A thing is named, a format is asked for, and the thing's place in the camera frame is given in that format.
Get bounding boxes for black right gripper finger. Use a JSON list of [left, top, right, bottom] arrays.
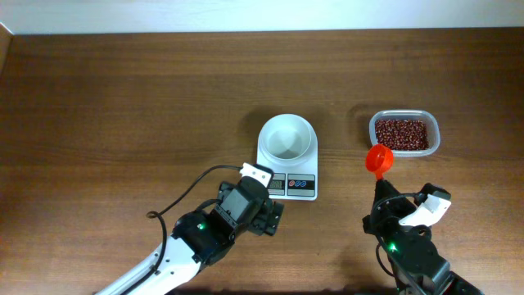
[[415, 183, 450, 205], [370, 179, 405, 217]]

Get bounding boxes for orange measuring scoop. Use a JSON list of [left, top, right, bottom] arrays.
[[365, 144, 395, 180]]

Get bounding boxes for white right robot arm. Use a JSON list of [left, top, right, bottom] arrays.
[[363, 179, 482, 295]]

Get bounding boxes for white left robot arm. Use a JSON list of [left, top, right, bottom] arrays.
[[99, 176, 284, 295]]

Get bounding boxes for white digital kitchen scale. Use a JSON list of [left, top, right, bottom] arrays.
[[256, 125, 318, 201]]

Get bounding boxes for clear plastic bean container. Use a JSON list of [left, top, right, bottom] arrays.
[[368, 110, 441, 157]]

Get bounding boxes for red adzuki beans in container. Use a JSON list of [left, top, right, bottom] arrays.
[[375, 120, 429, 151]]

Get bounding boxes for white round bowl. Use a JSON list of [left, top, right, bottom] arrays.
[[258, 114, 314, 161]]

